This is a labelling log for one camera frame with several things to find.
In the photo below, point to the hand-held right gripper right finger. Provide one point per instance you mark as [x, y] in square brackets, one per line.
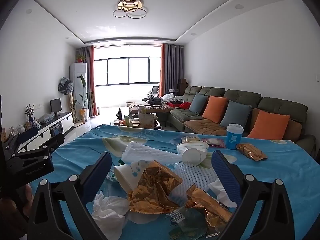
[225, 177]

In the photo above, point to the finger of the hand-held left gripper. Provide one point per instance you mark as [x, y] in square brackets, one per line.
[53, 141]
[27, 135]

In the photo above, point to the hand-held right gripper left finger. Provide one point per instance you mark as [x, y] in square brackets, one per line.
[100, 177]

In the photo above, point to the white tissue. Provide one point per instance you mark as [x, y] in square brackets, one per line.
[110, 212]
[217, 190]

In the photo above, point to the crushed printed paper cup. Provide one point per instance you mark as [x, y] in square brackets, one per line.
[127, 176]

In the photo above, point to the gold foil wrapper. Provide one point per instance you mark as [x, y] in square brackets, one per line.
[207, 200]
[152, 187]

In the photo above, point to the green plastic wrapper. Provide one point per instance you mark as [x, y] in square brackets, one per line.
[187, 220]

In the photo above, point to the person's left hand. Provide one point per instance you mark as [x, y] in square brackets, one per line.
[28, 195]

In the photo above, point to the white porcelain teapot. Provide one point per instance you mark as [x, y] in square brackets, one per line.
[20, 128]

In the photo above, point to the blue and white porcelain jar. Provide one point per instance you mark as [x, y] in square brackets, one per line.
[37, 124]

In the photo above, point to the white TV cabinet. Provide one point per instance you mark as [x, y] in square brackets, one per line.
[66, 122]

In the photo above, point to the vase with flowers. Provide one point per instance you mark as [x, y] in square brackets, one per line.
[30, 112]

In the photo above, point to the clear plastic bag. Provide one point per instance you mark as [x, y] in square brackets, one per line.
[47, 117]

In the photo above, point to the black monitor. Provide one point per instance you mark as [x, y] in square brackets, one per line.
[55, 105]

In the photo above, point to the pink packet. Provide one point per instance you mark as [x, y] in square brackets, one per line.
[215, 142]

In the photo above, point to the sealed gold foil packet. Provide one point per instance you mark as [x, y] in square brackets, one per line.
[251, 151]

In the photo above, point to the blue cup with white lid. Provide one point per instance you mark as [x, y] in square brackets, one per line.
[233, 137]

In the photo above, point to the tall leafy potted plant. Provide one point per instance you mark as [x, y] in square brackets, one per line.
[83, 105]

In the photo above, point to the clear biscuit packet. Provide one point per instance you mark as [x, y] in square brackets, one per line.
[191, 138]

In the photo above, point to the cloth-covered standing fan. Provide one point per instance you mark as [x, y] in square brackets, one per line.
[65, 85]

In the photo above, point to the white standing air conditioner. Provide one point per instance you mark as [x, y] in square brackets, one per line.
[77, 87]

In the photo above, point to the green packet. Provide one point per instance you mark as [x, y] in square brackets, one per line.
[127, 121]

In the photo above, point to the blue-grey cushion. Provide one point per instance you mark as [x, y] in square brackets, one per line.
[235, 115]
[198, 103]

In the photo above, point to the dark cone ornament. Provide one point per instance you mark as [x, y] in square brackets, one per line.
[120, 113]

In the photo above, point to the orange cushion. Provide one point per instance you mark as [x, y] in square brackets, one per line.
[268, 125]
[214, 108]

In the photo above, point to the blue printed blanket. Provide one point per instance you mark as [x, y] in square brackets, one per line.
[155, 136]

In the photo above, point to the grey and orange curtain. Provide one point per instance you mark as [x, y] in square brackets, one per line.
[170, 67]
[87, 80]

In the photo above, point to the coffee table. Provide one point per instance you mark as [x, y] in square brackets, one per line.
[158, 124]

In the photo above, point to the red cloth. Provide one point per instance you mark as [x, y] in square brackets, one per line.
[185, 105]

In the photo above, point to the green sectional sofa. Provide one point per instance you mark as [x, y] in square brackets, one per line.
[240, 95]

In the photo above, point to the small potted plant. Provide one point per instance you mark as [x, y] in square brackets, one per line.
[80, 58]

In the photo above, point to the black bag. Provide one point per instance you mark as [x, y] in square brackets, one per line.
[154, 100]

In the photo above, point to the white clothes pile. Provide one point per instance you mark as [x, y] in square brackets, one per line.
[168, 96]

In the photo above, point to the black office chair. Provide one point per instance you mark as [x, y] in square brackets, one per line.
[153, 92]

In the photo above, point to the large window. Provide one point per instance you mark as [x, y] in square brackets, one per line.
[127, 71]

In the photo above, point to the grey projector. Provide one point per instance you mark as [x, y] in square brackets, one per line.
[172, 90]

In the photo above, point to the picture frame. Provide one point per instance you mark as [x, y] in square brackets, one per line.
[28, 125]

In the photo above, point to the white wall socket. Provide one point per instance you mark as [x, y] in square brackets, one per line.
[37, 107]

